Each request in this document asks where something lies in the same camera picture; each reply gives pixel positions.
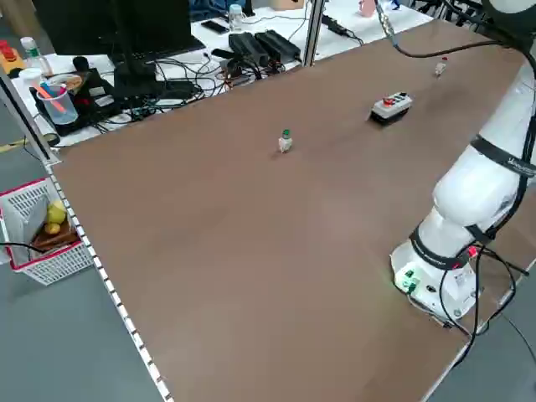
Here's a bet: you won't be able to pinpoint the green push button switch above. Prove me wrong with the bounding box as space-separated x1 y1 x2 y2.
277 128 295 155

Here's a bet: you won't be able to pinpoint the black computer monitor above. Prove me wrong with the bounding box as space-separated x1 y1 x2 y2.
31 0 207 56

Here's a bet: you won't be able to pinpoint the clear plastic measuring cup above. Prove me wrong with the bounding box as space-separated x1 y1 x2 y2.
35 83 80 126

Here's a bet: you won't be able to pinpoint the white basket with red rim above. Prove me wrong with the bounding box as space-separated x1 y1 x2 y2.
0 177 95 286

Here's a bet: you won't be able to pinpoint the black cable with silver connector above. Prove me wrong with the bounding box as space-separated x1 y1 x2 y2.
374 0 523 60

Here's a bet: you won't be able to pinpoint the clear glass jar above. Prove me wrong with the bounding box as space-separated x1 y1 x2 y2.
227 4 247 32

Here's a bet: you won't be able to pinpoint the yellow green pear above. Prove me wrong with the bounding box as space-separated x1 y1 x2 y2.
45 199 69 225

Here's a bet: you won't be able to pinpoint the black white control button box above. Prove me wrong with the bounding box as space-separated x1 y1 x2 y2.
368 91 414 126

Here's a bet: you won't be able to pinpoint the clear plastic bottle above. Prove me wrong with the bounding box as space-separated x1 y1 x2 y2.
19 36 54 77

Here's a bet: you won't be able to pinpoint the yellow emergency stop box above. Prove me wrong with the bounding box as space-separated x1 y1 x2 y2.
0 39 27 77

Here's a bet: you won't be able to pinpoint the tangled black desk cables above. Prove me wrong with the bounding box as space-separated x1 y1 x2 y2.
98 52 269 126

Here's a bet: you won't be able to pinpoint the white lidded cup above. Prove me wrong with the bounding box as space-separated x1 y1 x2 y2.
18 67 44 90

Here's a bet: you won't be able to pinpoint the black power adapter brick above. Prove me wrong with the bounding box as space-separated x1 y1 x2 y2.
254 29 302 60
228 32 270 68

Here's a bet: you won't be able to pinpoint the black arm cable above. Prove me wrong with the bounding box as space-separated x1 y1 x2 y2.
435 234 536 341

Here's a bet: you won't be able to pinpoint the black smartphone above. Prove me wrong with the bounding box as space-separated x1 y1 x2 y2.
200 19 230 35

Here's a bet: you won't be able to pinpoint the aluminium frame beam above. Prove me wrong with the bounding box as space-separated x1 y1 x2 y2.
0 68 63 163

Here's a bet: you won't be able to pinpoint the aluminium frame post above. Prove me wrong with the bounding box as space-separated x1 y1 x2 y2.
301 0 327 68

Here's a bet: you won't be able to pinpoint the black electronics box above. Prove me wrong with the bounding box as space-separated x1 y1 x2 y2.
34 68 123 136

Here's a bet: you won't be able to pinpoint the black monitor stand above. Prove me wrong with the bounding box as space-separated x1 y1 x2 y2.
111 0 159 98

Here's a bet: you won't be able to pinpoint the aluminium table edge rail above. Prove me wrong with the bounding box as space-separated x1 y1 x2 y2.
49 173 176 402

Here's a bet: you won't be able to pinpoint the brown wooden bowl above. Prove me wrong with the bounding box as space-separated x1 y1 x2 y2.
32 219 81 253

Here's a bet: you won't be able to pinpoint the black power strip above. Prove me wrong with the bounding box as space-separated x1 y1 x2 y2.
321 13 349 38

